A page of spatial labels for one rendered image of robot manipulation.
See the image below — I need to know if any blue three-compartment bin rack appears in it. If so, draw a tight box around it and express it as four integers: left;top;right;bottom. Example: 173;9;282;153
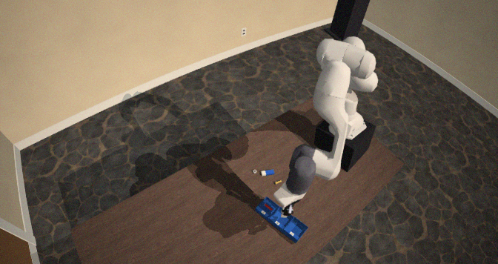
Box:
255;197;308;243

